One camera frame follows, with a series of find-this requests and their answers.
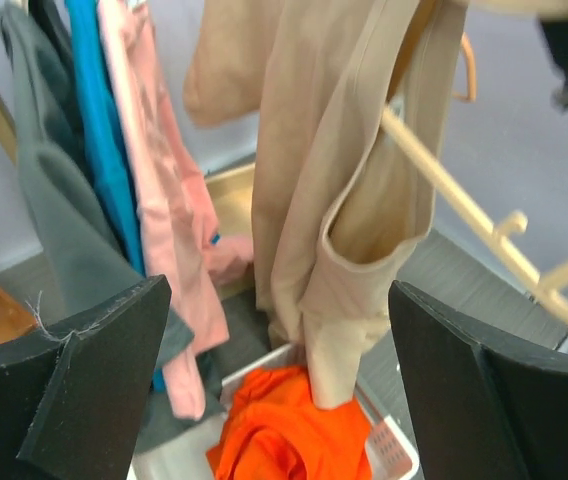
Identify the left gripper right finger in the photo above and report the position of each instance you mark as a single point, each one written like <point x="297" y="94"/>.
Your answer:
<point x="484" y="403"/>

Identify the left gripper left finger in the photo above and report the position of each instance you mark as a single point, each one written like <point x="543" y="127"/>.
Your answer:
<point x="72" y="398"/>

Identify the wooden hanger with metal hook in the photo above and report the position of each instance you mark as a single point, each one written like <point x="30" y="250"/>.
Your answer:
<point x="468" y="56"/>

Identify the wooden hanger beige shirt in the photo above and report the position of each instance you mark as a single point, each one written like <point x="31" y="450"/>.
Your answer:
<point x="545" y="288"/>

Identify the pink t shirt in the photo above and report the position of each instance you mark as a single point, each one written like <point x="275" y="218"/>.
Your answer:
<point x="178" y="222"/>

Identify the orange t shirt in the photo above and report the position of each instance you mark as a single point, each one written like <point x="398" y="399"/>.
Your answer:
<point x="275" y="432"/>

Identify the beige t shirt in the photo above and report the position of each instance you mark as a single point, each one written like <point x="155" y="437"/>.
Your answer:
<point x="337" y="207"/>

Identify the grey t shirt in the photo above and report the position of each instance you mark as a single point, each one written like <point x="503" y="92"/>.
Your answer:
<point x="82" y="249"/>

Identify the blue t shirt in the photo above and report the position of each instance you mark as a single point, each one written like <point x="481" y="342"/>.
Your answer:
<point x="107" y="152"/>

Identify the white plastic basket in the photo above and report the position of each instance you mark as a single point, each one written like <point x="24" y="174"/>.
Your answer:
<point x="390" y="453"/>

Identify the wooden clothes rack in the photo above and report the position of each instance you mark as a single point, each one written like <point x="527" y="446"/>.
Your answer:
<point x="230" y="192"/>

